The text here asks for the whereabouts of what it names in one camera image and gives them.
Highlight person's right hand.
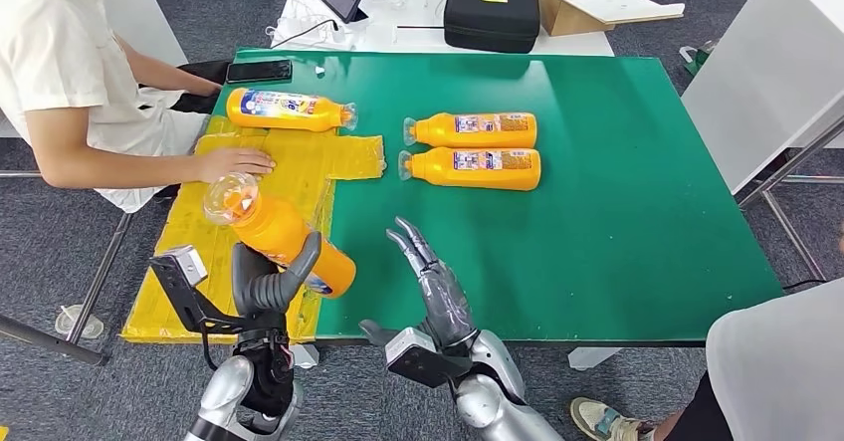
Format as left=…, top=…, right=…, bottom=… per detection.
left=197, top=146, right=277, bottom=184

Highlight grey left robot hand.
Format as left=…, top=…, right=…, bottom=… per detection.
left=232, top=230, right=323, bottom=319

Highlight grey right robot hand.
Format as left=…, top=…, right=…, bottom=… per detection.
left=358, top=216, right=478, bottom=351

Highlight orange bottle clear cap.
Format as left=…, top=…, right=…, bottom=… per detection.
left=226, top=88, right=358, bottom=133
left=398, top=146, right=542, bottom=192
left=202, top=172, right=357, bottom=300
left=402, top=111, right=538, bottom=149

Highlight black smartphone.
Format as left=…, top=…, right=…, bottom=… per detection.
left=226, top=59, right=294, bottom=86

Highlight yellow taped cardboard mat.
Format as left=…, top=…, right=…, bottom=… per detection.
left=120, top=115, right=387, bottom=345

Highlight white table leg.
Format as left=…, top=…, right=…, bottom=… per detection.
left=566, top=347, right=624, bottom=372
left=290, top=343, right=321, bottom=370

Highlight person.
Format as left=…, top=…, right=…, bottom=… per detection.
left=0, top=0, right=277, bottom=214
left=569, top=278, right=844, bottom=441

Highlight clear plastic cup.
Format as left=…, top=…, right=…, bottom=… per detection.
left=54, top=305, right=105, bottom=340

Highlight black zipper case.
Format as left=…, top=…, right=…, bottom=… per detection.
left=443, top=0, right=541, bottom=55

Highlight brown cardboard box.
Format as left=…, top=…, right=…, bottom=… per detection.
left=527, top=0, right=686, bottom=38

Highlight white flat board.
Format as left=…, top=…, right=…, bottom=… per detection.
left=548, top=0, right=686, bottom=25

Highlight green white floor object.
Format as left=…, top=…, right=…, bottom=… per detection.
left=679, top=41, right=719, bottom=78

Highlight white desk metal legs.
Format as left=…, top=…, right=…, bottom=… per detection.
left=681, top=0, right=844, bottom=285

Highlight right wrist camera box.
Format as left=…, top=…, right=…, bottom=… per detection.
left=385, top=327, right=473, bottom=390

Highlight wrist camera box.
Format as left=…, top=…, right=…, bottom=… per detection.
left=149, top=245, right=233, bottom=335
left=385, top=327, right=473, bottom=390

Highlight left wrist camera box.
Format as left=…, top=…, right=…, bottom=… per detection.
left=149, top=245, right=233, bottom=335

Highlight black charging cable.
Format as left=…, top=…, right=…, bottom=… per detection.
left=270, top=19, right=338, bottom=50

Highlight metal tube frame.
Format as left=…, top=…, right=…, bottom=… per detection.
left=0, top=170, right=136, bottom=368

